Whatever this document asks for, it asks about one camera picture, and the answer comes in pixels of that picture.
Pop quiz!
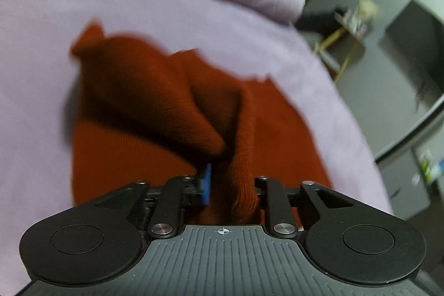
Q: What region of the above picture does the lilac bed sheet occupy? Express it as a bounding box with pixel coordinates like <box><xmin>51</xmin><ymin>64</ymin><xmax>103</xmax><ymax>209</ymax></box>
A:
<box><xmin>0</xmin><ymin>0</ymin><xmax>395</xmax><ymax>296</ymax></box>

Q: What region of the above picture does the yellow metal frame shelf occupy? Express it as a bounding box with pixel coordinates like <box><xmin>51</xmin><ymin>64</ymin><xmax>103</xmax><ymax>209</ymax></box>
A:
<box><xmin>313</xmin><ymin>10</ymin><xmax>368</xmax><ymax>82</ymax></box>

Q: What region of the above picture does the dark cloth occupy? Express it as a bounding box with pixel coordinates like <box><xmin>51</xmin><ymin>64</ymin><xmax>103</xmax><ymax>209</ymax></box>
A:
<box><xmin>295</xmin><ymin>6</ymin><xmax>348</xmax><ymax>32</ymax></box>

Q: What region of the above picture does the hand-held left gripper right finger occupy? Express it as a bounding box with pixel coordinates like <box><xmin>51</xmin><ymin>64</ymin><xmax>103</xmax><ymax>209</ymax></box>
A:
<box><xmin>254</xmin><ymin>175</ymin><xmax>355</xmax><ymax>240</ymax></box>

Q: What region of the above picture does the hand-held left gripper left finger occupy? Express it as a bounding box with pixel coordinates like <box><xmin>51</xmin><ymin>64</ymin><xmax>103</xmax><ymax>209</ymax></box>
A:
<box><xmin>93</xmin><ymin>163</ymin><xmax>213</xmax><ymax>240</ymax></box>

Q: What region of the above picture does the rust red knit cardigan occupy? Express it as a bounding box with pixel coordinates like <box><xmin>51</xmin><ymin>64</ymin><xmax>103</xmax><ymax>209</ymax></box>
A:
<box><xmin>69</xmin><ymin>21</ymin><xmax>335</xmax><ymax>226</ymax></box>

